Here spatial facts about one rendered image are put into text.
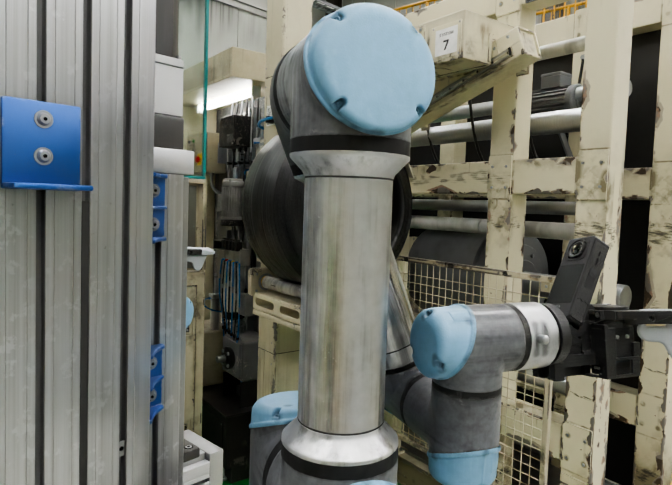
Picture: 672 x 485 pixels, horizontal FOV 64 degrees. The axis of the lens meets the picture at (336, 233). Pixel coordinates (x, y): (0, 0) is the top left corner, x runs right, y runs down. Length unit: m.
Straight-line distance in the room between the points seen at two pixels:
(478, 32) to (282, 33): 0.71
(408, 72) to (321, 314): 0.23
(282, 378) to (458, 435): 1.55
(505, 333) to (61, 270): 0.47
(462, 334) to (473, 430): 0.10
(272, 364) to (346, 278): 1.61
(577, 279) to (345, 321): 0.31
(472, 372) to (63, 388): 0.43
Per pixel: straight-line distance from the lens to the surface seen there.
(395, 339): 0.67
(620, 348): 0.72
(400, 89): 0.48
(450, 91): 1.92
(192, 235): 2.27
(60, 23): 0.66
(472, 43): 1.78
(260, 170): 1.72
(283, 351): 2.09
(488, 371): 0.59
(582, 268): 0.70
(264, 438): 0.67
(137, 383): 0.70
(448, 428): 0.61
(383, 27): 0.49
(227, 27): 13.03
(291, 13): 2.12
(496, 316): 0.60
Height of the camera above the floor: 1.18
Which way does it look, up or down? 3 degrees down
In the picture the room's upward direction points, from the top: 2 degrees clockwise
